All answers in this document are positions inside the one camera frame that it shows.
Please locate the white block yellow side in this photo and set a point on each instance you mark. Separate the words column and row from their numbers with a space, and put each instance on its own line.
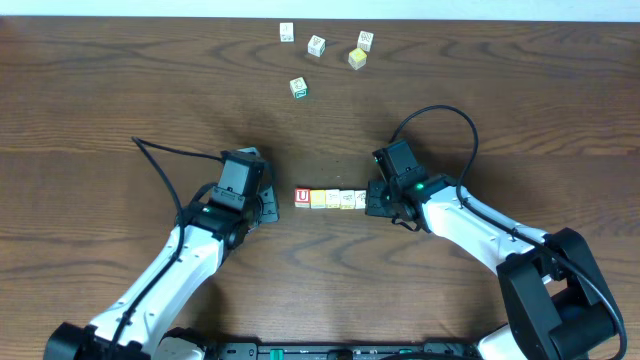
column 347, row 199

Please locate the red letter U block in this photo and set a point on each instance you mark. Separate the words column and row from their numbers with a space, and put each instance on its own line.
column 302, row 198

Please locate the white block yellow edge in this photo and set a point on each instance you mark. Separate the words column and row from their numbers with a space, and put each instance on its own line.
column 332, row 198

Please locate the white patterned block top right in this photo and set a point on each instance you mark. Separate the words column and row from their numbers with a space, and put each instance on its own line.
column 365, row 41

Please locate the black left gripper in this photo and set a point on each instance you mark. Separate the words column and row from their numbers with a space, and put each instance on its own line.
column 269, row 201

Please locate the yellow topped block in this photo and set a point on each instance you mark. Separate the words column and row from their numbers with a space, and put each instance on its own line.
column 357, row 58

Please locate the white block tilted top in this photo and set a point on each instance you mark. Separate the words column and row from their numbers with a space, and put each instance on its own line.
column 316, row 45

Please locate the white block teal side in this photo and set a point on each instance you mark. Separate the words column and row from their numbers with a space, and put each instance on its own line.
column 298, row 87

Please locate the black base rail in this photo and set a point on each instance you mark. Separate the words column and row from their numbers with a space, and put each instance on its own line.
column 345, row 351

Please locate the white block blue letter T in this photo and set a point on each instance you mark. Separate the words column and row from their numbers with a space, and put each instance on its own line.
column 360, row 199

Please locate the white block top left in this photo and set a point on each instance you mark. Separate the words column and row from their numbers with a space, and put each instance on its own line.
column 286, row 32

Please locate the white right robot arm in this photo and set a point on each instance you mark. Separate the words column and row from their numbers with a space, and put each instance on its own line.
column 557, row 302

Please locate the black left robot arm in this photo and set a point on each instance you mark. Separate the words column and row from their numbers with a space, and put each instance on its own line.
column 215, row 222

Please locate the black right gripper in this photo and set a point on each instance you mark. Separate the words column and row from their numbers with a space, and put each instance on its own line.
column 373, row 205

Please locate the plain yellow block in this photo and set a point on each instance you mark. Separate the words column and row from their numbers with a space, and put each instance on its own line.
column 317, row 199

